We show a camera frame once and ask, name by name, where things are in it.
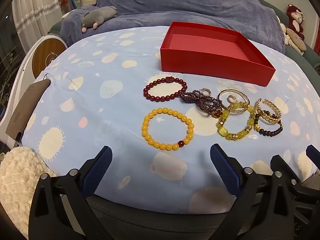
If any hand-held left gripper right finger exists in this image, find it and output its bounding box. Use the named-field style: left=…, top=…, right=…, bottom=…
left=210, top=144, right=300, bottom=240

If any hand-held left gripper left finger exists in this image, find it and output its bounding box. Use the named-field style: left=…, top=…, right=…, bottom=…
left=28, top=145, right=113, bottom=240

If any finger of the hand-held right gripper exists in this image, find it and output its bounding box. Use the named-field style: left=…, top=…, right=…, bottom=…
left=270, top=154, right=302, bottom=184
left=305, top=144, right=320, bottom=175

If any dark purple bead bracelet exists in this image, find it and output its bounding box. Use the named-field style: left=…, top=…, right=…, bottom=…
left=254, top=114, right=284, bottom=138

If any gold leaf cuff bracelet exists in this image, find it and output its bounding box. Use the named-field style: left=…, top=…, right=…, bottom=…
left=255, top=98, right=282, bottom=125

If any yellow bead bracelet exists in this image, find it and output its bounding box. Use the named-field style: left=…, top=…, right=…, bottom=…
left=141, top=107, right=195, bottom=150

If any garnet multi-strand bead bracelet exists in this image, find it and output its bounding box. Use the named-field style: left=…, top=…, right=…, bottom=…
left=179, top=89, right=223, bottom=118

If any rose gold bangle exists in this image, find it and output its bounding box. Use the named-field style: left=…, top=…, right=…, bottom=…
left=217, top=89, right=251, bottom=115

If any dark red bead bracelet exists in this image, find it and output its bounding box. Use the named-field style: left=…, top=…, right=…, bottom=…
left=143, top=76, right=188, bottom=103

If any red cardboard box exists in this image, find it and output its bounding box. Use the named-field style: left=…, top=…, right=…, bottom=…
left=160, top=21, right=276, bottom=87

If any light blue printed tablecloth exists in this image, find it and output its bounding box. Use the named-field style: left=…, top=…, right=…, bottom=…
left=19, top=25, right=320, bottom=215

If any white fluffy cushion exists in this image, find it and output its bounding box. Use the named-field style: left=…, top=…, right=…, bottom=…
left=0, top=146, right=59, bottom=238

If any brown leather tag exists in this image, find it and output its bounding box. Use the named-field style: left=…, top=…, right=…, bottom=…
left=5, top=79, right=51, bottom=140

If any green sofa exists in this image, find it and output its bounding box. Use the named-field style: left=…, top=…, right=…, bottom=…
left=260, top=0, right=320, bottom=73

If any cookie shaped plush pillow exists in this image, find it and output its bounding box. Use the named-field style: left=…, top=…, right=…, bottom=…
left=285, top=27, right=307, bottom=53

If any cream plush toy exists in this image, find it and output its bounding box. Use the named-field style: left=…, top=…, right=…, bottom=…
left=279, top=22, right=290, bottom=46

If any white stand with wooden disc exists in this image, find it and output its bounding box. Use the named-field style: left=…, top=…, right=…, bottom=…
left=0, top=34, right=68, bottom=140

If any red plush monkey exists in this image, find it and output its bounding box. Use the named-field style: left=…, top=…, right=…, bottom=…
left=286, top=4, right=305, bottom=40

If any grey plush mouse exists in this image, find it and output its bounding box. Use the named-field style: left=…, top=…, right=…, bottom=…
left=81, top=6, right=118, bottom=33

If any blue covered sofa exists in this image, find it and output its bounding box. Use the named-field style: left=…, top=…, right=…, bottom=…
left=61, top=0, right=288, bottom=53

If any silver tinsel garland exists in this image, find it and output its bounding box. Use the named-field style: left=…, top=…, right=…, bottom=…
left=16, top=0, right=63, bottom=32

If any white sheer curtain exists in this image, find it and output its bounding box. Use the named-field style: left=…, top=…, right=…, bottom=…
left=11, top=0, right=63, bottom=53

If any yellow-green bead bracelet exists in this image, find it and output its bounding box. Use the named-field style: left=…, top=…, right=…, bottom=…
left=217, top=101, right=257, bottom=142

